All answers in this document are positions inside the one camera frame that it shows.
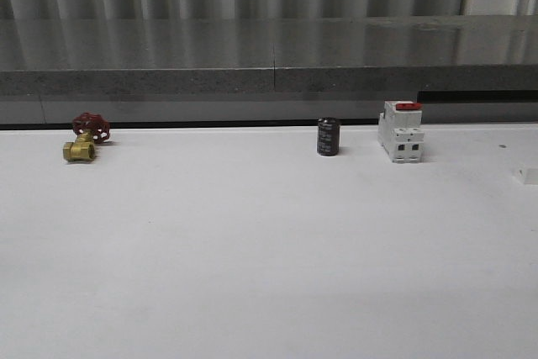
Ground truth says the white half pipe clamp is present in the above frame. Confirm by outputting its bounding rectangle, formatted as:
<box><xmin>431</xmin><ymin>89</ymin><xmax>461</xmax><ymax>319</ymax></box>
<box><xmin>514</xmin><ymin>167</ymin><xmax>538</xmax><ymax>185</ymax></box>

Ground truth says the black cylindrical capacitor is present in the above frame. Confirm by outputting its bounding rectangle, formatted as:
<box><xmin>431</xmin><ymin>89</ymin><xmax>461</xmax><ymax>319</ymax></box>
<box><xmin>317</xmin><ymin>117</ymin><xmax>340</xmax><ymax>156</ymax></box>

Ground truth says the brass valve red handwheel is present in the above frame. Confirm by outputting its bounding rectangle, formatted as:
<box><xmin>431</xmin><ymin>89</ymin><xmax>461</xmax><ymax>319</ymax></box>
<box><xmin>62</xmin><ymin>112</ymin><xmax>110</xmax><ymax>162</ymax></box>

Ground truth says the grey stone ledge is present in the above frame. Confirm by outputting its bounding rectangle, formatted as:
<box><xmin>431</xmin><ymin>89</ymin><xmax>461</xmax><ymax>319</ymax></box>
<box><xmin>1</xmin><ymin>16</ymin><xmax>537</xmax><ymax>126</ymax></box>

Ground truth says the white circuit breaker red switch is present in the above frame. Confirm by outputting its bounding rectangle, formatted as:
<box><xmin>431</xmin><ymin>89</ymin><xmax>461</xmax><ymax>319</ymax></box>
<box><xmin>377</xmin><ymin>101</ymin><xmax>425</xmax><ymax>163</ymax></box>

